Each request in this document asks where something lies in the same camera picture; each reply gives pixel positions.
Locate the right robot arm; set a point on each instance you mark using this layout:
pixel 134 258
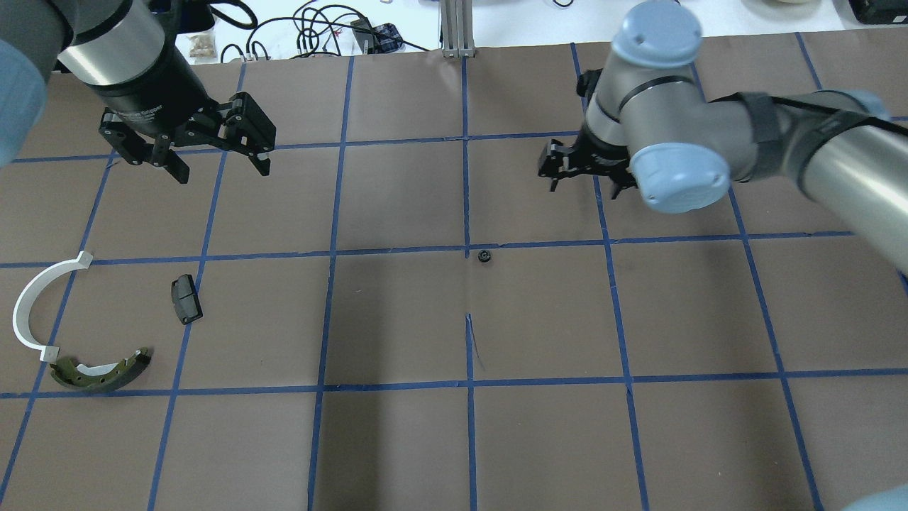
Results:
pixel 646 126

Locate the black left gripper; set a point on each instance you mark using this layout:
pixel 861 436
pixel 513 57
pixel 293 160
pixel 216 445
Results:
pixel 151 101

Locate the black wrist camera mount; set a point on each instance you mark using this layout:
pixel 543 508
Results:
pixel 587 83

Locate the black brake pad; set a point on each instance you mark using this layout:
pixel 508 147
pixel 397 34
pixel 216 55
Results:
pixel 185 299

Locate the aluminium frame post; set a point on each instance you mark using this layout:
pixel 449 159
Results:
pixel 457 37

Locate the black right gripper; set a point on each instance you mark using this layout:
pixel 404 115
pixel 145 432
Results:
pixel 594 157

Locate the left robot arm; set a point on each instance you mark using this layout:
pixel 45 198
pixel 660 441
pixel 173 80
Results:
pixel 125 53

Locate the green brake shoe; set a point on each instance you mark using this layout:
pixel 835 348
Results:
pixel 71 374

